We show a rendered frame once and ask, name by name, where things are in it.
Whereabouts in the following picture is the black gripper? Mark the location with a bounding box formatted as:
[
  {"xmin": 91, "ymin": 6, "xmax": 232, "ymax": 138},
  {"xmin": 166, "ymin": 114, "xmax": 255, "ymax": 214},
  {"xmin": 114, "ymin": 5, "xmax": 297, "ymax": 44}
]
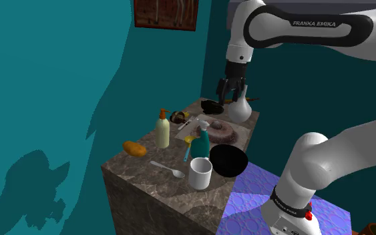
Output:
[{"xmin": 216, "ymin": 59, "xmax": 248, "ymax": 106}]

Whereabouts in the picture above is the black bowl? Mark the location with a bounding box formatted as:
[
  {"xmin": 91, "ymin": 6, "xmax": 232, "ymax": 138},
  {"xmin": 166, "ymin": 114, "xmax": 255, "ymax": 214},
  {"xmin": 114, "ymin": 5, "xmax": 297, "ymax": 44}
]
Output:
[{"xmin": 208, "ymin": 144, "xmax": 249, "ymax": 178}]

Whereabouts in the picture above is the pale cutting board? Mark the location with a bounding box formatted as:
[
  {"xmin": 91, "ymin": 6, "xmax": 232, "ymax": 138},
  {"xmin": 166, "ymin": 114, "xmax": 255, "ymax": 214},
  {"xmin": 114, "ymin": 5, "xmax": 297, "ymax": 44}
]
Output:
[{"xmin": 174, "ymin": 113, "xmax": 252, "ymax": 153}]

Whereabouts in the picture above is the dark brown round object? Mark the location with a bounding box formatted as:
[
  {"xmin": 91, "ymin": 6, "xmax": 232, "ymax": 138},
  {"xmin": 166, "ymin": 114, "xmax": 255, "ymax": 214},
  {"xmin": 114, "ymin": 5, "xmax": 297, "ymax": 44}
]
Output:
[{"xmin": 169, "ymin": 110, "xmax": 190, "ymax": 124}]

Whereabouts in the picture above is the brown pot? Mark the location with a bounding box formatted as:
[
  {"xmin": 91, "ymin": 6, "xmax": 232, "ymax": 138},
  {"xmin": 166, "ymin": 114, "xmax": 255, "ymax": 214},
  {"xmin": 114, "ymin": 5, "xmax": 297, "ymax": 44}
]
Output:
[{"xmin": 357, "ymin": 222, "xmax": 376, "ymax": 235}]

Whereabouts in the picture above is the white mug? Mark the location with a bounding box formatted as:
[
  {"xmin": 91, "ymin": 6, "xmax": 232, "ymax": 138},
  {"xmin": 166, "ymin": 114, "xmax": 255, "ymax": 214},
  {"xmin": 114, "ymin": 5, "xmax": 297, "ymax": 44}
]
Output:
[{"xmin": 188, "ymin": 157, "xmax": 214, "ymax": 191}]

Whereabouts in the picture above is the white round vase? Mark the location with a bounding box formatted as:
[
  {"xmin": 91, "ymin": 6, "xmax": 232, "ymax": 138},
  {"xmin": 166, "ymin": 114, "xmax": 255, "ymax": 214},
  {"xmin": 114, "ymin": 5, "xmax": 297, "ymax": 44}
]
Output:
[{"xmin": 227, "ymin": 85, "xmax": 253, "ymax": 124}]

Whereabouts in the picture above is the orange brown stick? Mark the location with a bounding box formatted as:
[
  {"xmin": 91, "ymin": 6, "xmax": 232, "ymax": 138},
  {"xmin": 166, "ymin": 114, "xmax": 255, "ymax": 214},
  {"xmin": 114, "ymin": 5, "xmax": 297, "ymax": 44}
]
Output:
[{"xmin": 224, "ymin": 97, "xmax": 260, "ymax": 105}]

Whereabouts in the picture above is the teal spray bottle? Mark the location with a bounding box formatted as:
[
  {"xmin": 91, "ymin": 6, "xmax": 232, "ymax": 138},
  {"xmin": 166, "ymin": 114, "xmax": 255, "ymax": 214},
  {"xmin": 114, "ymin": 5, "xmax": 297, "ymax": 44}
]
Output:
[{"xmin": 190, "ymin": 119, "xmax": 212, "ymax": 161}]

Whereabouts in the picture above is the brown potato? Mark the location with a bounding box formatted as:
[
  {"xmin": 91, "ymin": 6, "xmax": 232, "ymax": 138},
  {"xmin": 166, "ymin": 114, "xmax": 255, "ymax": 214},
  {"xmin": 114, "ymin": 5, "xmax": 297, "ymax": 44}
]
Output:
[{"xmin": 122, "ymin": 140, "xmax": 148, "ymax": 158}]

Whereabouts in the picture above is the cream soap bottle orange pump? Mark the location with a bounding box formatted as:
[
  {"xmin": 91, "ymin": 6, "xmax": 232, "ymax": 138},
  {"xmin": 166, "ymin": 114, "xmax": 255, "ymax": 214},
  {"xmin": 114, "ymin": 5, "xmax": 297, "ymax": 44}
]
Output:
[{"xmin": 155, "ymin": 108, "xmax": 172, "ymax": 150}]

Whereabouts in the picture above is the purple patterned robot stand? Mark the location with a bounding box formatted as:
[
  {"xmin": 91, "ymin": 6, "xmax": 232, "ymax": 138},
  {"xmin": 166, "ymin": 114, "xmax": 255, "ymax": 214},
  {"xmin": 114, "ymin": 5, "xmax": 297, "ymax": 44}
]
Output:
[{"xmin": 215, "ymin": 162, "xmax": 352, "ymax": 235}]

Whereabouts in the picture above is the black lumpy object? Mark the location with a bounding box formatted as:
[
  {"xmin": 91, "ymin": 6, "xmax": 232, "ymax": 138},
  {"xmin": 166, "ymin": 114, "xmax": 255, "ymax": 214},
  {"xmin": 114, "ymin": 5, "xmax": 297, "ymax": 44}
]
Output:
[{"xmin": 200, "ymin": 99, "xmax": 224, "ymax": 115}]

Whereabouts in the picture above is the red framed wall picture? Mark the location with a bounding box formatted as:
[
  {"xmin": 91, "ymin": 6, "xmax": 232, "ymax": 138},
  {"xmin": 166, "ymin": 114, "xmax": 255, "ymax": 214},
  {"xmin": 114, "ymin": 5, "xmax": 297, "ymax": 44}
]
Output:
[{"xmin": 133, "ymin": 0, "xmax": 199, "ymax": 32}]

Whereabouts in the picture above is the grey spoon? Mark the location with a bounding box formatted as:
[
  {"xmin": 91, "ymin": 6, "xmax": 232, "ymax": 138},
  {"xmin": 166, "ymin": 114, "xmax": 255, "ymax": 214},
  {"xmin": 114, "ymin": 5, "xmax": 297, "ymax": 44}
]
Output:
[{"xmin": 149, "ymin": 160, "xmax": 186, "ymax": 179}]

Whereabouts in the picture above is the yellow scoop blue handle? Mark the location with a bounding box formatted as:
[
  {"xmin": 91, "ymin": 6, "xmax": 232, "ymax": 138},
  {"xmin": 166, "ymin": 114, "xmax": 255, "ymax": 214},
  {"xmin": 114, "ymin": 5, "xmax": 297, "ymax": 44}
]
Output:
[{"xmin": 182, "ymin": 135, "xmax": 198, "ymax": 163}]

